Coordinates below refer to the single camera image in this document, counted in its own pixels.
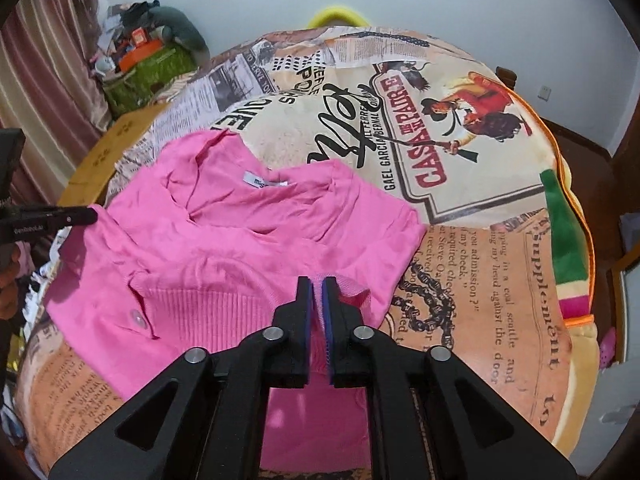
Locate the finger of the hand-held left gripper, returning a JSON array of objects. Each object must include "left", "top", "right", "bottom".
[{"left": 0, "top": 205, "right": 98, "bottom": 246}]

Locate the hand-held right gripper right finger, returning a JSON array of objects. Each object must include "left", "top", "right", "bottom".
[{"left": 322, "top": 276, "right": 578, "bottom": 480}]

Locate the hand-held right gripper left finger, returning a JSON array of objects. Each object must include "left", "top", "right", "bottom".
[{"left": 47, "top": 276, "right": 316, "bottom": 480}]

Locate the pink buttoned cardigan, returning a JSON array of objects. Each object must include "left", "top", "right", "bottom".
[{"left": 42, "top": 129, "right": 428, "bottom": 476}]

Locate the striped pink beige curtain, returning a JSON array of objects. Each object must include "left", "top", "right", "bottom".
[{"left": 0, "top": 0, "right": 113, "bottom": 211}]

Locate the wooden lap desk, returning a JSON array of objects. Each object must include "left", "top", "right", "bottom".
[{"left": 57, "top": 102, "right": 171, "bottom": 208}]

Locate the printed newspaper pattern blanket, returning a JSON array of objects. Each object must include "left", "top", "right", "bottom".
[{"left": 10, "top": 25, "right": 601, "bottom": 480}]

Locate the green storage bag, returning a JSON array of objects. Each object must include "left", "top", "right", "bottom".
[{"left": 102, "top": 42, "right": 198, "bottom": 121}]

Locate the orange box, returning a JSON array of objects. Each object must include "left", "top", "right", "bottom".
[{"left": 117, "top": 37, "right": 166, "bottom": 71}]

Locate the pink slipper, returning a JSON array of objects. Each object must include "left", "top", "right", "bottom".
[{"left": 599, "top": 329, "right": 620, "bottom": 370}]

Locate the yellow foam tube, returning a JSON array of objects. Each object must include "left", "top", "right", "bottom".
[{"left": 306, "top": 5, "right": 371, "bottom": 28}]

